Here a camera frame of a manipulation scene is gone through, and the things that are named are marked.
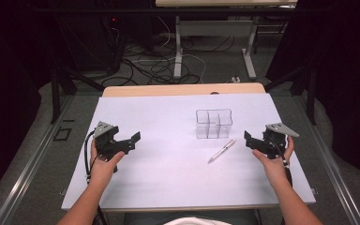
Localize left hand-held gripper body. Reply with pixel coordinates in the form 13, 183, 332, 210
92, 121, 122, 162

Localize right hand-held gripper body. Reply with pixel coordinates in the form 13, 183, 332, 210
262, 122, 301, 160

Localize person's right hand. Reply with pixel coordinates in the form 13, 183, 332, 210
251, 135, 295, 188

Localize person's left hand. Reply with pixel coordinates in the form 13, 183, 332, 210
88, 140, 127, 188

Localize silver pen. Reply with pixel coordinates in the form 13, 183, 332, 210
207, 138, 237, 165

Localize clear plastic divided organizer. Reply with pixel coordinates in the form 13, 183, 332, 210
195, 108, 234, 140

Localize white table cover sheet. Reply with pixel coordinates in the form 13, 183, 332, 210
61, 92, 317, 211

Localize black metal stand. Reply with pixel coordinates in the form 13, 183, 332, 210
263, 64, 319, 127
50, 64, 106, 125

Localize wooden table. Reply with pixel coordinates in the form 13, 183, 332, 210
101, 82, 267, 98

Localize person's dark trousers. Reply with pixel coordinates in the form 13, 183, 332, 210
123, 209, 259, 225

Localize black equipment box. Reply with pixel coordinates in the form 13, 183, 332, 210
69, 14, 127, 73

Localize white desk with metal legs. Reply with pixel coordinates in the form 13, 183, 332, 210
155, 0, 298, 81

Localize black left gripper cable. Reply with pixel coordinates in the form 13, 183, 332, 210
83, 129, 100, 186

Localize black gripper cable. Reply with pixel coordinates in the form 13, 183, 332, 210
83, 129, 100, 186
269, 139, 294, 188

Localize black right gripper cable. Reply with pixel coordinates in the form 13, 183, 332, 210
269, 139, 294, 188

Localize metal floor rail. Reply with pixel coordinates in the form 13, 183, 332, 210
0, 93, 77, 225
292, 93, 360, 225

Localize tangle of black floor cables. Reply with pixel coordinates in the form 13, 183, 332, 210
100, 34, 236, 87

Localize white floor cable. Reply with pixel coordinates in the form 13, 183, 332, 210
132, 15, 208, 84

